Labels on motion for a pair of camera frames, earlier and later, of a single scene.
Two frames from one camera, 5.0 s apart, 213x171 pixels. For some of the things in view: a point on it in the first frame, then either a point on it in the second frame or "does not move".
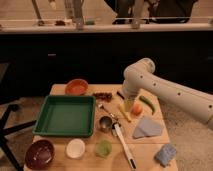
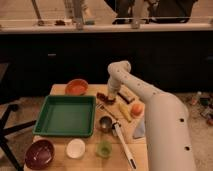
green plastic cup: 104,148 does not move
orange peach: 136,109 does not move
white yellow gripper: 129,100 -> 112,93
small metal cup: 105,124 does not move
